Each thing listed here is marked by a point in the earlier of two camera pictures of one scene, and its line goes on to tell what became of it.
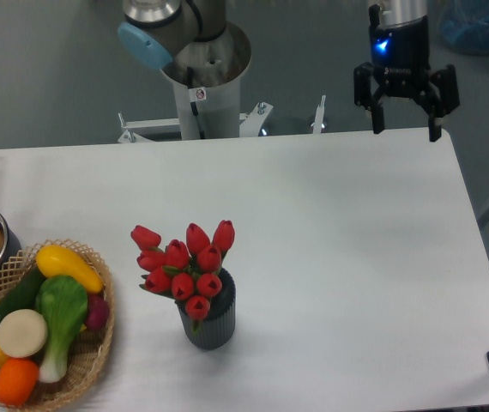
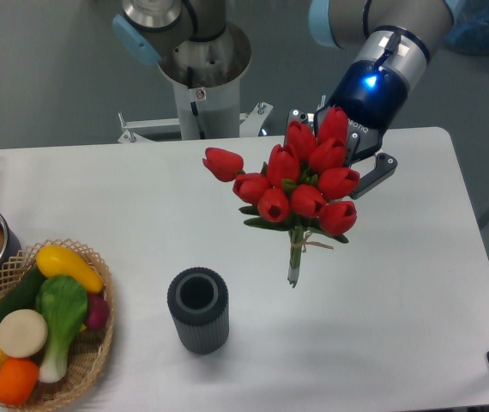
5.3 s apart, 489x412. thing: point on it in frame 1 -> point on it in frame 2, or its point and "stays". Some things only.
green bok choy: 62,304 stays
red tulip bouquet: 190,274 -> 306,190
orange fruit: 15,381 stays
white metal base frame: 248,120 stays
